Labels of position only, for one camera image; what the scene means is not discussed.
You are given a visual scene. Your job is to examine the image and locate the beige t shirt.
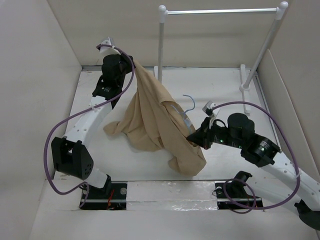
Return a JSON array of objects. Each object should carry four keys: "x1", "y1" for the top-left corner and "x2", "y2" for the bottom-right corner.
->
[{"x1": 103, "y1": 61, "x2": 207, "y2": 177}]

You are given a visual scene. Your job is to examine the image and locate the white clothes rack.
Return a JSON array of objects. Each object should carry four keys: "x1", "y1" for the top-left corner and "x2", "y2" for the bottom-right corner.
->
[{"x1": 152, "y1": 1, "x2": 290, "y2": 117}]

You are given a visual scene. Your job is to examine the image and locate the blue wire hanger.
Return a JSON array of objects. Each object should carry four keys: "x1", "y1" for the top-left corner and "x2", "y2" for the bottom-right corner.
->
[{"x1": 170, "y1": 94, "x2": 196, "y2": 135}]

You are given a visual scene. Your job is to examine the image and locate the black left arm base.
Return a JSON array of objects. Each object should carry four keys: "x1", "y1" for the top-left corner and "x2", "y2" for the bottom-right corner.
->
[{"x1": 79, "y1": 176, "x2": 128, "y2": 211}]

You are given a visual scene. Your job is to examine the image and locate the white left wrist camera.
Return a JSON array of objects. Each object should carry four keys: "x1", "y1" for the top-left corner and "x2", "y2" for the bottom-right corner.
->
[{"x1": 96, "y1": 37, "x2": 120, "y2": 56}]

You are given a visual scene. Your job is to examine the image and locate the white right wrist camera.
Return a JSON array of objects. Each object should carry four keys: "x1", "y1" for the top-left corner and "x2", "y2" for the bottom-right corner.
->
[{"x1": 202, "y1": 100, "x2": 221, "y2": 128}]

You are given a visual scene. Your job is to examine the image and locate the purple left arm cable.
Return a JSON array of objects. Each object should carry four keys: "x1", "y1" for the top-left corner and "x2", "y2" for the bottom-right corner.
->
[{"x1": 43, "y1": 43, "x2": 136, "y2": 196}]

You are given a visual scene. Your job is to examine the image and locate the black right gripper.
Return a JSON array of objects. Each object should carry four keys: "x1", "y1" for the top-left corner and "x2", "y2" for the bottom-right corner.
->
[{"x1": 186, "y1": 116, "x2": 244, "y2": 150}]

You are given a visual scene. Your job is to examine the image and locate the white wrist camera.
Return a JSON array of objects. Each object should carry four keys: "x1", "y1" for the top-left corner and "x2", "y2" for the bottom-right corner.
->
[
  {"x1": 96, "y1": 37, "x2": 120, "y2": 56},
  {"x1": 202, "y1": 100, "x2": 221, "y2": 128}
]

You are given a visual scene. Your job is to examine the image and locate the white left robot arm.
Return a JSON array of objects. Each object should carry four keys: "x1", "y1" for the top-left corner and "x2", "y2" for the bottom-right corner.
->
[{"x1": 51, "y1": 53, "x2": 135, "y2": 199}]

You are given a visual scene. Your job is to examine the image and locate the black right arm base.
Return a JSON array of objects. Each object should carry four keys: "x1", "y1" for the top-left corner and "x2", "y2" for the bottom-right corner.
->
[{"x1": 212, "y1": 180, "x2": 263, "y2": 213}]

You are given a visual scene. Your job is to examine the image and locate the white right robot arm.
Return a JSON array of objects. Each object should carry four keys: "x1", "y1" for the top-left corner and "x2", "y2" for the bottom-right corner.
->
[{"x1": 187, "y1": 113, "x2": 320, "y2": 230}]

